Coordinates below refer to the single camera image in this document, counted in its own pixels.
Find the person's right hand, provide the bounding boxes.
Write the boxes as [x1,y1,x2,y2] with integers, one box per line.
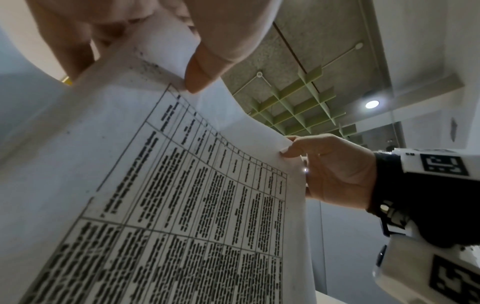
[279,133,378,211]

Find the person's left hand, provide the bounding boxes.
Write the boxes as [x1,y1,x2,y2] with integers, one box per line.
[24,0,284,94]

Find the white paper sheet with table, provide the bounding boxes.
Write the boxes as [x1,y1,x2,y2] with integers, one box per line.
[0,78,316,304]

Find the stack of printed paper sheets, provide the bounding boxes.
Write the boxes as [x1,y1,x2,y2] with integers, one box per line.
[0,12,318,304]

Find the green ceiling grid panel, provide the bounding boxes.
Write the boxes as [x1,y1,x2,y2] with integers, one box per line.
[246,65,365,146]

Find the round ceiling spotlight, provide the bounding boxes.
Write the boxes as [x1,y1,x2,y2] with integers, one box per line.
[361,91,382,110]

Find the black right wristband with markers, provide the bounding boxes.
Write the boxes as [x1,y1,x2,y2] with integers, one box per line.
[367,148,480,250]

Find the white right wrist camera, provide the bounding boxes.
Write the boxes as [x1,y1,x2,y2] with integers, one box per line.
[370,219,480,304]

